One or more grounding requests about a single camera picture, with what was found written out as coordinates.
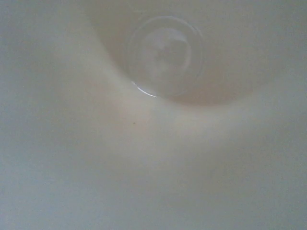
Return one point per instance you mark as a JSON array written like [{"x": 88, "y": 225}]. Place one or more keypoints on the pale pink mug white inside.
[{"x": 153, "y": 119}]

